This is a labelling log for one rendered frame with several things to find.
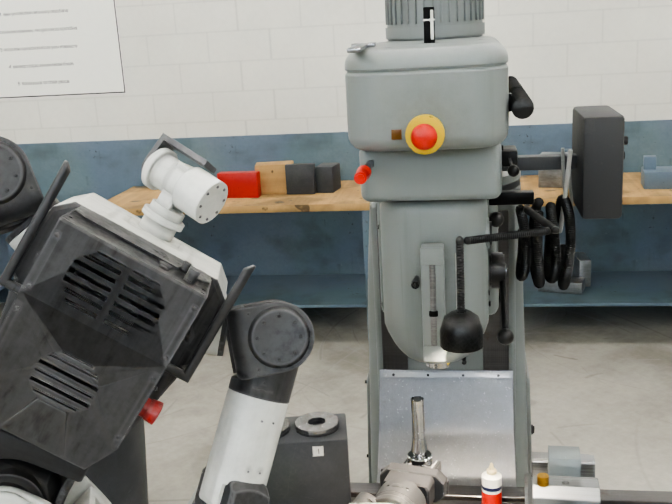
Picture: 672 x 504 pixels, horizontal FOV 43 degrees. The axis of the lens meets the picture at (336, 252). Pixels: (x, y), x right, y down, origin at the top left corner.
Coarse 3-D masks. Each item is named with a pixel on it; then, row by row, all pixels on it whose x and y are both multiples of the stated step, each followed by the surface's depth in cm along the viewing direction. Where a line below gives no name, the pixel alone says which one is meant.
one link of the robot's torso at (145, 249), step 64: (64, 256) 101; (128, 256) 102; (192, 256) 121; (0, 320) 113; (64, 320) 103; (128, 320) 123; (192, 320) 104; (0, 384) 106; (64, 384) 125; (128, 384) 106; (64, 448) 109
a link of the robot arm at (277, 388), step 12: (288, 372) 121; (240, 384) 120; (252, 384) 119; (264, 384) 120; (276, 384) 120; (288, 384) 121; (252, 396) 119; (264, 396) 119; (276, 396) 120; (288, 396) 122
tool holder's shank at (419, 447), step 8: (416, 400) 154; (416, 408) 154; (416, 416) 154; (424, 416) 155; (416, 424) 155; (424, 424) 155; (416, 432) 155; (424, 432) 156; (416, 440) 156; (424, 440) 156; (416, 448) 156; (424, 448) 156; (416, 456) 157
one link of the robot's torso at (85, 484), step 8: (88, 480) 134; (0, 488) 116; (8, 488) 116; (16, 488) 117; (72, 488) 134; (80, 488) 134; (88, 488) 134; (96, 488) 135; (0, 496) 115; (8, 496) 116; (16, 496) 116; (24, 496) 117; (32, 496) 118; (72, 496) 134; (80, 496) 134; (88, 496) 132; (96, 496) 133; (104, 496) 136
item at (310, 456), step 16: (304, 416) 178; (320, 416) 177; (336, 416) 177; (288, 432) 174; (304, 432) 172; (320, 432) 171; (336, 432) 173; (288, 448) 170; (304, 448) 170; (320, 448) 170; (336, 448) 170; (272, 464) 171; (288, 464) 171; (304, 464) 171; (320, 464) 171; (336, 464) 171; (272, 480) 172; (288, 480) 172; (304, 480) 172; (320, 480) 172; (336, 480) 172; (272, 496) 173; (288, 496) 173; (304, 496) 173; (320, 496) 173; (336, 496) 173
